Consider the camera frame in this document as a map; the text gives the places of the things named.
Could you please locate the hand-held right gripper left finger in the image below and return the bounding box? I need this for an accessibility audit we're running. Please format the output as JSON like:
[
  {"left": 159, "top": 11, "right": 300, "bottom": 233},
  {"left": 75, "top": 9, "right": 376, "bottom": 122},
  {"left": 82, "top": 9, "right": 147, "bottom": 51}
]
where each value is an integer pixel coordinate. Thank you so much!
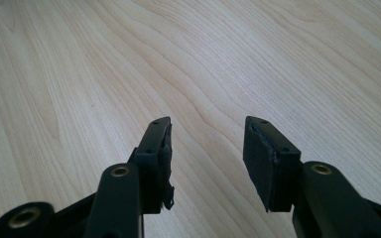
[{"left": 127, "top": 115, "right": 176, "bottom": 215}]

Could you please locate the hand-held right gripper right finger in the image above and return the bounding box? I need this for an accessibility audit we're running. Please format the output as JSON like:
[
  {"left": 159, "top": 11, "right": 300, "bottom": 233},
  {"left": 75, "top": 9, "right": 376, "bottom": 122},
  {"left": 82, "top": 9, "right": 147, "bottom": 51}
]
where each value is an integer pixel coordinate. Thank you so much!
[{"left": 242, "top": 115, "right": 304, "bottom": 213}]

